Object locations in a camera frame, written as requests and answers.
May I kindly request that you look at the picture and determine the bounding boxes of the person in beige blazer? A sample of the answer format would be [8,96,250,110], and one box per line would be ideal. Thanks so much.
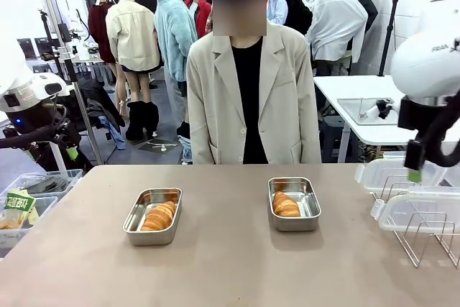
[185,0,323,165]

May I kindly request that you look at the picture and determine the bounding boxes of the mannequin in light blue fleece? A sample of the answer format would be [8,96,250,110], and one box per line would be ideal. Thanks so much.
[153,0,199,124]

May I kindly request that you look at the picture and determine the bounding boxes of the mannequin in dark red dress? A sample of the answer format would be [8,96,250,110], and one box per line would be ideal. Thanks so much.
[88,0,116,64]

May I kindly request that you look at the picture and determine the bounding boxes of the black boots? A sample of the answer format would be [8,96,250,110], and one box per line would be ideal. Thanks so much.
[125,101,160,142]

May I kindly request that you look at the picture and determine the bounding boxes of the mannequin in cream jacket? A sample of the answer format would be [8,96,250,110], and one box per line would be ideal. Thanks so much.
[105,0,163,106]

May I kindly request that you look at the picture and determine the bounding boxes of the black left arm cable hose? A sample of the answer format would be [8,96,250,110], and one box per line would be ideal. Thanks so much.
[0,105,70,150]

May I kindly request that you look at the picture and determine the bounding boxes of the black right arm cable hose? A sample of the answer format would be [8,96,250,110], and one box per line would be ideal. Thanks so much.
[412,95,460,169]

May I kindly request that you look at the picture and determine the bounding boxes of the green snack bag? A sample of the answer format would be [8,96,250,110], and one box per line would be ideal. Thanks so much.
[3,188,37,227]

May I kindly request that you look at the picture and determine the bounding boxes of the dark jacket on chair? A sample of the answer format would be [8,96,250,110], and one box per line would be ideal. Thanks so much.
[68,78,127,132]

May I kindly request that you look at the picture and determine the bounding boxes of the person's right forearm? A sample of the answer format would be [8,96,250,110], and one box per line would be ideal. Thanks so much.
[185,105,217,165]

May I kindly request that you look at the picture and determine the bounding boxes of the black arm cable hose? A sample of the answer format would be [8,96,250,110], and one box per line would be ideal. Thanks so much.
[412,95,460,169]
[0,105,70,150]

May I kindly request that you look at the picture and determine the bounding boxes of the person's left forearm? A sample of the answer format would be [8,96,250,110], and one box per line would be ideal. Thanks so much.
[297,105,323,165]

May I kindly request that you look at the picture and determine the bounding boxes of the steel rectangular food container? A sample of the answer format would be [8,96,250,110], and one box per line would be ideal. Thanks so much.
[122,187,183,247]
[267,176,323,233]

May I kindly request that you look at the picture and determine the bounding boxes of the mannequin in black jacket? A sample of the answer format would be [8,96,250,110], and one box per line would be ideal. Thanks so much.
[344,0,379,35]

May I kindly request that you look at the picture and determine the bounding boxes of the mannequin in black top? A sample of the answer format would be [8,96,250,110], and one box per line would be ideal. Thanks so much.
[276,0,313,37]

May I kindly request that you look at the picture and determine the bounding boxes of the mannequin in red jacket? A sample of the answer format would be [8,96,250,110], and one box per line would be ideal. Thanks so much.
[183,0,213,40]

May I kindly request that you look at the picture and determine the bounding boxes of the mannequin in white shirt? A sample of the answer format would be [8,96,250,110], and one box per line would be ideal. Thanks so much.
[305,0,369,70]

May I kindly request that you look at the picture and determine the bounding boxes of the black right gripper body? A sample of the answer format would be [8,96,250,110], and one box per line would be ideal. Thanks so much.
[396,95,451,142]

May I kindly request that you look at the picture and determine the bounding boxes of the clear plastic storage bin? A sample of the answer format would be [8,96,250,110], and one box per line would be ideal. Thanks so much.
[0,194,60,258]
[3,168,84,197]

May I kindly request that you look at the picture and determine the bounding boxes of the metal wire lid rack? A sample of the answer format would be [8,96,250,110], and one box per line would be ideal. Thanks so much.
[369,173,460,269]

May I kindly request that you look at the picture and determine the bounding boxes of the golden croissant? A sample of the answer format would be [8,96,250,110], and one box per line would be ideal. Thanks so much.
[140,200,178,232]
[272,191,301,219]

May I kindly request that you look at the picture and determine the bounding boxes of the black tripod stand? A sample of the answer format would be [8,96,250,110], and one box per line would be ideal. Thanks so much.
[378,0,402,77]

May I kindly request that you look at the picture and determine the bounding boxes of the blue jeans heap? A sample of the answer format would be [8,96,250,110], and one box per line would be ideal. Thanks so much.
[177,122,194,165]

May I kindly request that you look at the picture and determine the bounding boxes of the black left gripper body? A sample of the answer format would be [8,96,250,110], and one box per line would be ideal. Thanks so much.
[6,101,81,150]

